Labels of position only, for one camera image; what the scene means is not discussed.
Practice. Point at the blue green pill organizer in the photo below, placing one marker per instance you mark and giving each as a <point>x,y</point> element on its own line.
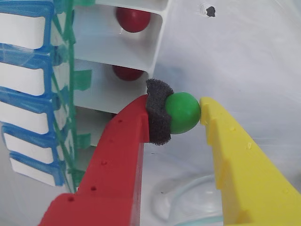
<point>98,47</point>

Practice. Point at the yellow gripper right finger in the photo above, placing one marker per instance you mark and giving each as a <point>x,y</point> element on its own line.
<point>247,176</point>

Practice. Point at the clear glass bowl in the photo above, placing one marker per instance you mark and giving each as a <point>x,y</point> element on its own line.
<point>178,195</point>

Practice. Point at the red candy pill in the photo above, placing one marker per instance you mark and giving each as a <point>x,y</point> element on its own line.
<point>128,73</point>
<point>132,20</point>

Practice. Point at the green candy pill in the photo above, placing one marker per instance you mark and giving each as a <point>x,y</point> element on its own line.
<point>183,113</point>

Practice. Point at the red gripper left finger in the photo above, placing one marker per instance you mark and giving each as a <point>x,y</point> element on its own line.
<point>113,176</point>

